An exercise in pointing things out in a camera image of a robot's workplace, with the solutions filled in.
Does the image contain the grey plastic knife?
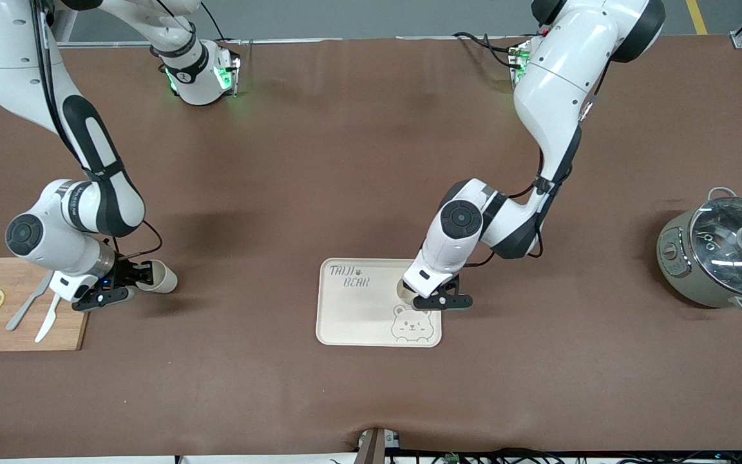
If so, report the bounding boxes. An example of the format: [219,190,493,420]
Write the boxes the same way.
[6,272,53,331]

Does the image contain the wooden cutting board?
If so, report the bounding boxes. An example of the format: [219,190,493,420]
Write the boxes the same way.
[0,256,100,352]

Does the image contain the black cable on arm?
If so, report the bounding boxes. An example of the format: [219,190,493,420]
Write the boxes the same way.
[31,0,164,258]
[461,97,594,268]

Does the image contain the brown table cover mat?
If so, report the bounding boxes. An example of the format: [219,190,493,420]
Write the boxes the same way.
[0,35,742,459]

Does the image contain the metal post at table edge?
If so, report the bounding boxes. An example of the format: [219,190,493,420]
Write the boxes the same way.
[355,427,403,464]

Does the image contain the glass pot lid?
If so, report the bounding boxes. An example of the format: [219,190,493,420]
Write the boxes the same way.
[689,197,742,297]

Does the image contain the black cables at arm base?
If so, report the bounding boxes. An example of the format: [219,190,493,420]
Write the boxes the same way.
[452,31,521,69]

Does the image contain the black cable at arm base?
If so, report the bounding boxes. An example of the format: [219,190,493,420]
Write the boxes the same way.
[200,0,253,47]

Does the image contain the cream bear print tray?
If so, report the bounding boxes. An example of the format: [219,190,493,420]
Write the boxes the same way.
[316,258,442,349]

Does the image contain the white plastic knife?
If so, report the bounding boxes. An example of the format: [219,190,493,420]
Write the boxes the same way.
[35,290,64,343]

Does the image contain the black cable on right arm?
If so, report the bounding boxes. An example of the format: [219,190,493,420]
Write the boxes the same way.
[31,0,164,258]

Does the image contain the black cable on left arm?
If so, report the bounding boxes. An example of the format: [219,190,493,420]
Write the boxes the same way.
[461,97,594,268]

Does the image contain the grey electric cooking pot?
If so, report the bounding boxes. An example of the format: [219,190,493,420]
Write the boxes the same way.
[656,187,742,316]

